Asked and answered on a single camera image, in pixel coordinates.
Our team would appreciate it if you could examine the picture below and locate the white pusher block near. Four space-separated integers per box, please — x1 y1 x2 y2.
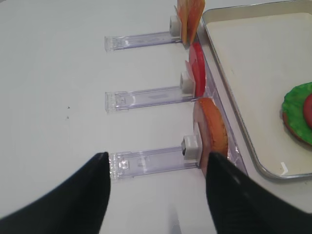
181 135 202 164

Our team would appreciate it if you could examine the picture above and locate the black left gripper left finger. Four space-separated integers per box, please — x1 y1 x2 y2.
0 152 111 234

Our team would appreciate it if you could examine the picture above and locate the red tomato slice in rack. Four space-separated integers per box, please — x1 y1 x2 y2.
188 42 206 98

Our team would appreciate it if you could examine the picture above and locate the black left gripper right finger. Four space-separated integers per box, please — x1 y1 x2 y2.
206 152 312 234

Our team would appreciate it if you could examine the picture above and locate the orange cheese slice front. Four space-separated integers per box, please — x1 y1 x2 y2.
187 0 205 44

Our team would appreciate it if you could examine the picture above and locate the clear acrylic left rack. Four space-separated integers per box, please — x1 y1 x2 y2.
105 34 246 179

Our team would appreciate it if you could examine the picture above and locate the red tomato slice on lettuce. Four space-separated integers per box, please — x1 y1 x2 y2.
303 94 312 128

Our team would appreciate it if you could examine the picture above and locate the green lettuce leaf on bun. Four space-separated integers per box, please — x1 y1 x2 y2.
282 82 312 143

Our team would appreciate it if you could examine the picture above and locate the silver metal tray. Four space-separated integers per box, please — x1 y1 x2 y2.
202 0 312 179

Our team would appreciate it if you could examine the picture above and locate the white pusher block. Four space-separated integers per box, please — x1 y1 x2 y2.
169 15 181 37
181 135 202 164
180 71 195 96

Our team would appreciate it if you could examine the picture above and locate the white pusher block middle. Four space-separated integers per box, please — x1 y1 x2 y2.
180 71 195 96

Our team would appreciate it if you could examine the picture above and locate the bottom bun slice on tray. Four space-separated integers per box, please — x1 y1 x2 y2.
282 112 312 146

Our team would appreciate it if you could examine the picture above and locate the orange cheese slice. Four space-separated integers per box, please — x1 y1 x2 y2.
187 0 205 44
175 0 191 45

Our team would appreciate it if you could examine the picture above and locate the white pusher block far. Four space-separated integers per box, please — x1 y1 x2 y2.
169 15 181 37

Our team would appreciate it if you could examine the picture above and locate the orange cheese slice rear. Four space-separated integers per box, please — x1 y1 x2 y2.
175 0 191 45

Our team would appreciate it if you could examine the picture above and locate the bun slice in left rack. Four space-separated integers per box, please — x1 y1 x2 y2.
193 97 229 175

